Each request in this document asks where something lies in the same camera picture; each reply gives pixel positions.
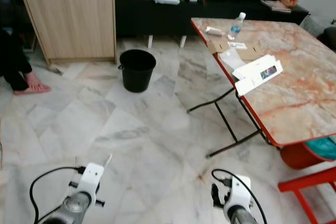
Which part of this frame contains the red bin with teal bag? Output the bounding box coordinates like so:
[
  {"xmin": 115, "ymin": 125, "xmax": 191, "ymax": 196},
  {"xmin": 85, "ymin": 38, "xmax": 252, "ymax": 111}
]
[{"xmin": 279, "ymin": 135, "xmax": 336, "ymax": 170}]

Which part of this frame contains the red plastic stool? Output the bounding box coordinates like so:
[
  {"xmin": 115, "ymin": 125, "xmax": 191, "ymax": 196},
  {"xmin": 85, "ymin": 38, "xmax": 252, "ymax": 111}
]
[{"xmin": 278, "ymin": 166, "xmax": 336, "ymax": 224}]

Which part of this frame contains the long white carton box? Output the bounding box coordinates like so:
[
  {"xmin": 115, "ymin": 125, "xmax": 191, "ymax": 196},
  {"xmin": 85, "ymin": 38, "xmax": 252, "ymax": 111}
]
[{"xmin": 233, "ymin": 54, "xmax": 284, "ymax": 97}]

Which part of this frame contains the clear plastic bag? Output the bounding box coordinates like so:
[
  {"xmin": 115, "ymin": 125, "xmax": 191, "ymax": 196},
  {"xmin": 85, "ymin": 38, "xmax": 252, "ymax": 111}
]
[{"xmin": 219, "ymin": 48, "xmax": 248, "ymax": 71}]

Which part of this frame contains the marble pattern folding table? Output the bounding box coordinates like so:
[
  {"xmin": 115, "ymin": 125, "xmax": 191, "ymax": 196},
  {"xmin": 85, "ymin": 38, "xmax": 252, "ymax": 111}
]
[{"xmin": 187, "ymin": 17, "xmax": 336, "ymax": 159}]

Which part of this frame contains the flat brown cardboard with label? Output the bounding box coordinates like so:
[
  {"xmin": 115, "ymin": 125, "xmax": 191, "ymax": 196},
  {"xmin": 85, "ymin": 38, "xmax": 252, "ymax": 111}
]
[{"xmin": 207, "ymin": 39, "xmax": 264, "ymax": 62}]

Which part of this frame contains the black plastic bucket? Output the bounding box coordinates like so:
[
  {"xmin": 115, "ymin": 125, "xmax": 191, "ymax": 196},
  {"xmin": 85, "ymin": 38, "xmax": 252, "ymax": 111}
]
[{"xmin": 118, "ymin": 49, "xmax": 158, "ymax": 94}]

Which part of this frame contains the small white wrapper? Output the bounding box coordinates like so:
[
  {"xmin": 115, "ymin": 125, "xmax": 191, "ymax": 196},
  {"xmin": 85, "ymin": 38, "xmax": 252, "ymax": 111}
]
[{"xmin": 204, "ymin": 26, "xmax": 228, "ymax": 37}]

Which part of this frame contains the clear plastic water bottle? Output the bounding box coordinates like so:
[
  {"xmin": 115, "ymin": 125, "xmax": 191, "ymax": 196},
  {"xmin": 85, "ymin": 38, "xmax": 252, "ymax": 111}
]
[{"xmin": 227, "ymin": 12, "xmax": 247, "ymax": 41}]

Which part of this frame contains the barefoot person in black trousers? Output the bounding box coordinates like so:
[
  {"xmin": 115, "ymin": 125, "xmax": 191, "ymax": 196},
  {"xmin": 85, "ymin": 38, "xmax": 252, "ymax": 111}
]
[{"xmin": 0, "ymin": 28, "xmax": 53, "ymax": 96}]

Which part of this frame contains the black tv console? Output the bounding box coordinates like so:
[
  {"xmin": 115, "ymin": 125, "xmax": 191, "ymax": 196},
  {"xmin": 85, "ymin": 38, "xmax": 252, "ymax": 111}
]
[{"xmin": 114, "ymin": 0, "xmax": 311, "ymax": 49}]

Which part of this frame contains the dark grey fabric sofa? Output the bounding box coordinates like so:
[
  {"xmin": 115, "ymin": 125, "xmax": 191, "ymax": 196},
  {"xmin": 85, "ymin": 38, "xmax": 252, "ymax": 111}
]
[{"xmin": 315, "ymin": 24, "xmax": 336, "ymax": 52}]

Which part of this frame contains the side table with lace cloth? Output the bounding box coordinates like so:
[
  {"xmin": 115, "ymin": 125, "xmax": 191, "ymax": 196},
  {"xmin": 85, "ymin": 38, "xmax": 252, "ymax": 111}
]
[{"xmin": 298, "ymin": 13, "xmax": 332, "ymax": 37}]

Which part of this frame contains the thin magazine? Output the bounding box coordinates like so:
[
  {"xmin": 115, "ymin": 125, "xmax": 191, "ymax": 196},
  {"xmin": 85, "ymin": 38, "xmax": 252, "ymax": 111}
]
[{"xmin": 261, "ymin": 0, "xmax": 292, "ymax": 13}]

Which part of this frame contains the light wooden cabinet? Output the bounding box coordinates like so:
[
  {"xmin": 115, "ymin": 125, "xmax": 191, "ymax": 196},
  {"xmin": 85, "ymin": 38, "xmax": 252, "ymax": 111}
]
[{"xmin": 16, "ymin": 0, "xmax": 118, "ymax": 67}]

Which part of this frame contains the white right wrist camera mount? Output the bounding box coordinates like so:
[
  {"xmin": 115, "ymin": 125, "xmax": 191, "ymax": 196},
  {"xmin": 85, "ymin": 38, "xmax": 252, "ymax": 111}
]
[{"xmin": 227, "ymin": 175, "xmax": 253, "ymax": 220}]

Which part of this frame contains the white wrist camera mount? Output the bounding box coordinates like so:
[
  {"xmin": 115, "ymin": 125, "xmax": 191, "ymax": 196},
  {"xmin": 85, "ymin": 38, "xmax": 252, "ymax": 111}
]
[
  {"xmin": 77, "ymin": 162, "xmax": 105, "ymax": 197},
  {"xmin": 227, "ymin": 175, "xmax": 253, "ymax": 220}
]

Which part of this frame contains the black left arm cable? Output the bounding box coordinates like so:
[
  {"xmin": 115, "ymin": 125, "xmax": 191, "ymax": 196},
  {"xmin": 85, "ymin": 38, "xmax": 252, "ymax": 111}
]
[{"xmin": 29, "ymin": 166, "xmax": 85, "ymax": 224}]

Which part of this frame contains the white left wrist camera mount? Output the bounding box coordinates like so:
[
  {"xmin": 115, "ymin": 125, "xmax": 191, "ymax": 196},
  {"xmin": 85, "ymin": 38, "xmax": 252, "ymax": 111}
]
[{"xmin": 77, "ymin": 162, "xmax": 105, "ymax": 197}]

